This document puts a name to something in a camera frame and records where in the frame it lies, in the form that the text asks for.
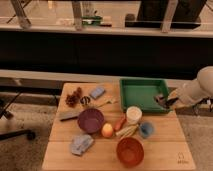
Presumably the green plastic tray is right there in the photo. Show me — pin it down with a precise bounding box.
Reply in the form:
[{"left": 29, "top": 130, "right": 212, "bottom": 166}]
[{"left": 119, "top": 78, "right": 169, "bottom": 113}]

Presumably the pale corn toy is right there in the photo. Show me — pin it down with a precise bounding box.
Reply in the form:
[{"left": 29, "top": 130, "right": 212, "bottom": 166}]
[{"left": 116, "top": 125, "right": 138, "bottom": 138}]

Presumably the orange carrot toy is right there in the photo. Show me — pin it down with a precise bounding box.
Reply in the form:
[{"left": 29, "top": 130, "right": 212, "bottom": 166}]
[{"left": 114, "top": 117, "right": 126, "bottom": 131}]

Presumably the purple bowl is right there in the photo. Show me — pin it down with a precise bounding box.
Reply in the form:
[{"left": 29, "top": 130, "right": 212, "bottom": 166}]
[{"left": 77, "top": 108, "right": 105, "bottom": 134}]

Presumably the blue folded cloth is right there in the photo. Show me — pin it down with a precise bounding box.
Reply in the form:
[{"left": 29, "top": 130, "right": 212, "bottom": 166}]
[{"left": 70, "top": 134, "right": 94, "bottom": 156}]

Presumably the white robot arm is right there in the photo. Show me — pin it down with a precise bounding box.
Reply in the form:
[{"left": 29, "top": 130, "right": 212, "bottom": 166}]
[{"left": 168, "top": 66, "right": 213, "bottom": 109}]

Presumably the orange red bowl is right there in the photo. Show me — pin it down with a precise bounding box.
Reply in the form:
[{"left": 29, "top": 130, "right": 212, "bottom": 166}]
[{"left": 116, "top": 137, "right": 144, "bottom": 167}]

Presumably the white cup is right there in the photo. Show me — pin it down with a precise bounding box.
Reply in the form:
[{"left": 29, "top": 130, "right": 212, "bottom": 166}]
[{"left": 126, "top": 106, "right": 142, "bottom": 124}]

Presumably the black handled brush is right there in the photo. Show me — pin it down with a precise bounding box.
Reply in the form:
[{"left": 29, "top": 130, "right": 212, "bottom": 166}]
[{"left": 154, "top": 94, "right": 169, "bottom": 109}]

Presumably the green item on shelf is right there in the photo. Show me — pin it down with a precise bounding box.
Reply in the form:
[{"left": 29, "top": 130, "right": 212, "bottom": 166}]
[{"left": 82, "top": 16, "right": 102, "bottom": 26}]

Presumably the blue sponge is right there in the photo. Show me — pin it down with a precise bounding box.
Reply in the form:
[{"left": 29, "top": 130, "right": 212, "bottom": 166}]
[{"left": 89, "top": 86, "right": 105, "bottom": 100}]

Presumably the black and white clip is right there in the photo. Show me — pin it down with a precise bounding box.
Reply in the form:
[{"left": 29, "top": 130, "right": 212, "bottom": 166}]
[{"left": 80, "top": 96, "right": 91, "bottom": 106}]

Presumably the small blue cup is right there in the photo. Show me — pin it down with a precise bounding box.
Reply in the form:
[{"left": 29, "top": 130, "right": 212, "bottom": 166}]
[{"left": 139, "top": 122, "right": 154, "bottom": 138}]

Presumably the black office chair base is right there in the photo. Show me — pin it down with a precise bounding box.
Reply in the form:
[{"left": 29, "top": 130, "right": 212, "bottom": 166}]
[{"left": 0, "top": 91, "right": 37, "bottom": 142}]

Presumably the cream plastic fork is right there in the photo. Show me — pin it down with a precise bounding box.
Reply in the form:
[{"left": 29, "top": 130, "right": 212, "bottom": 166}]
[{"left": 96, "top": 99, "right": 118, "bottom": 108}]

